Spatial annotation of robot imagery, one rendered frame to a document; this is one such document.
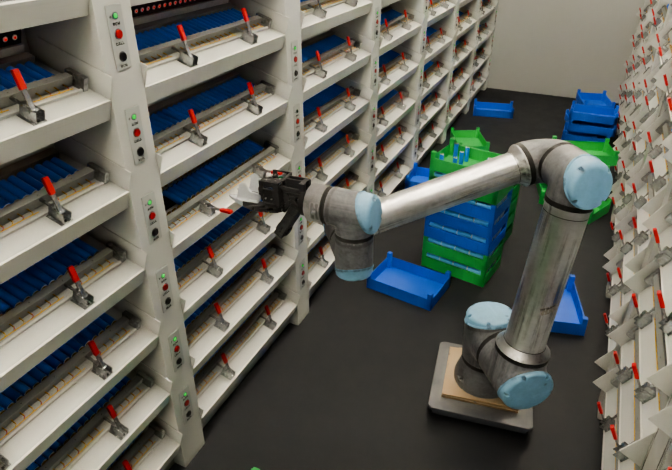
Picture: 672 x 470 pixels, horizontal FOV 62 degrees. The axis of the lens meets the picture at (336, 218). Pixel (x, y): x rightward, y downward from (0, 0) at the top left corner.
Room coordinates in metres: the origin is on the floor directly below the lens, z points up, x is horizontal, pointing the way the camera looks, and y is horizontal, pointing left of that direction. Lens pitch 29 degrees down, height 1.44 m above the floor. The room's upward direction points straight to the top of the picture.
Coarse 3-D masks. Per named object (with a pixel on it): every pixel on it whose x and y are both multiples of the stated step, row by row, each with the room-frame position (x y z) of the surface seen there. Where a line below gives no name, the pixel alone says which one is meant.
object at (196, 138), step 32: (192, 96) 1.52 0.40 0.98; (224, 96) 1.58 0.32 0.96; (256, 96) 1.67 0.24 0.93; (288, 96) 1.71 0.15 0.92; (160, 128) 1.32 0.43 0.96; (192, 128) 1.39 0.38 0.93; (224, 128) 1.44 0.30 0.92; (256, 128) 1.55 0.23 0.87; (160, 160) 1.15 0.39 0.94; (192, 160) 1.27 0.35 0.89
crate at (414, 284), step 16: (384, 272) 2.07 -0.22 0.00; (400, 272) 2.07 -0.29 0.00; (416, 272) 2.05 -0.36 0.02; (432, 272) 2.01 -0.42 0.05; (448, 272) 1.96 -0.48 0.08; (384, 288) 1.91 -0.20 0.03; (400, 288) 1.95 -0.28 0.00; (416, 288) 1.95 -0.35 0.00; (432, 288) 1.95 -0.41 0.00; (416, 304) 1.83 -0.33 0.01; (432, 304) 1.81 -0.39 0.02
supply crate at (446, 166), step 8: (432, 152) 2.13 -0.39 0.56; (440, 152) 2.20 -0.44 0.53; (448, 152) 2.27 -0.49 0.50; (464, 152) 2.25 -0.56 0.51; (472, 152) 2.23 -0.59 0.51; (480, 152) 2.21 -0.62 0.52; (488, 152) 2.19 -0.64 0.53; (432, 160) 2.12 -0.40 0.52; (440, 160) 2.10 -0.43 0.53; (448, 160) 2.22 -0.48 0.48; (472, 160) 2.22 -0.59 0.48; (480, 160) 2.21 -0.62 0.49; (432, 168) 2.12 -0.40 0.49; (440, 168) 2.10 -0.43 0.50; (448, 168) 2.08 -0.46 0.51; (456, 168) 2.06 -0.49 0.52
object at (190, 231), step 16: (272, 144) 1.72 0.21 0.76; (288, 144) 1.71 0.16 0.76; (272, 160) 1.67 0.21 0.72; (288, 160) 1.70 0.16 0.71; (224, 192) 1.44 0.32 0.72; (176, 208) 1.31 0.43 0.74; (192, 224) 1.27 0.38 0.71; (208, 224) 1.30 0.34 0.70; (176, 240) 1.19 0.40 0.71; (192, 240) 1.24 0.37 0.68; (176, 256) 1.19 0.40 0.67
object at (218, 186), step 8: (264, 152) 1.67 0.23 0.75; (272, 152) 1.70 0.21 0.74; (256, 160) 1.61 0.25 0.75; (240, 168) 1.54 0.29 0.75; (248, 168) 1.56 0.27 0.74; (232, 176) 1.49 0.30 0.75; (240, 176) 1.52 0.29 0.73; (216, 184) 1.43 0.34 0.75; (224, 184) 1.45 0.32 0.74; (208, 192) 1.38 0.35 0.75; (216, 192) 1.42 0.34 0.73; (192, 200) 1.33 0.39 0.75; (200, 200) 1.35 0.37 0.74; (208, 200) 1.37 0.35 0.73; (184, 208) 1.29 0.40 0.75; (192, 208) 1.31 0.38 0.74; (168, 216) 1.24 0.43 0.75; (176, 216) 1.25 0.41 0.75; (184, 216) 1.27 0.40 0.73; (168, 224) 1.23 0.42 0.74
